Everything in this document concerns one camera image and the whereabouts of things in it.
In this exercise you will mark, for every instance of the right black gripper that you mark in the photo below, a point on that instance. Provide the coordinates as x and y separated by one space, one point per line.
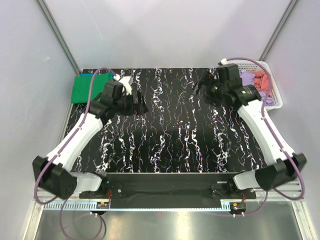
207 98

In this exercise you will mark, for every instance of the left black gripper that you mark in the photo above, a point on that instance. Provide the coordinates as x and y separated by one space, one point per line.
141 109

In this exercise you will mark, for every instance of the green t-shirt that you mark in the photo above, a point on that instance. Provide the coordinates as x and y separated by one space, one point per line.
81 87

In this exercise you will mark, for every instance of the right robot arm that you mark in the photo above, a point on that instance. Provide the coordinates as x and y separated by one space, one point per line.
283 165

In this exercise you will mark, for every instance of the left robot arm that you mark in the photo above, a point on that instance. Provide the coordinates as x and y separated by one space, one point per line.
53 172

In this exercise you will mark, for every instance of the purple t-shirt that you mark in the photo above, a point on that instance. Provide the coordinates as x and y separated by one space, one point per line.
248 79

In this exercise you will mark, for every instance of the white plastic basket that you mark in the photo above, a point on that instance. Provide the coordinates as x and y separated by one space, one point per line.
248 66

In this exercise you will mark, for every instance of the coral t-shirt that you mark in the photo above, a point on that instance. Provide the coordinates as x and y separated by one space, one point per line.
261 82

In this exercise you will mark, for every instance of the folded blue t-shirt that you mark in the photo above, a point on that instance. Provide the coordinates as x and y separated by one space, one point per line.
87 74

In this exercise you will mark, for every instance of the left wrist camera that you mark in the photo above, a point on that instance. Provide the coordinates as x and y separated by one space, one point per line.
127 82

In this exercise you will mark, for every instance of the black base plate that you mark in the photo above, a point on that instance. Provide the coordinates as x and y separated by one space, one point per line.
197 191

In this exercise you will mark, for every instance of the right corner frame post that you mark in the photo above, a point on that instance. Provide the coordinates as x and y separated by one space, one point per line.
289 10

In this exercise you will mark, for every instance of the corner frame post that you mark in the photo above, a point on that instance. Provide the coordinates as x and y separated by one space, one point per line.
289 10
58 35

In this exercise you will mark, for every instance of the aluminium frame rail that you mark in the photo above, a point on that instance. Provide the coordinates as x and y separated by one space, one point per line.
268 217

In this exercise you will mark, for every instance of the left corner frame post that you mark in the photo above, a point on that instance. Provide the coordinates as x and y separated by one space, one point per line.
58 35

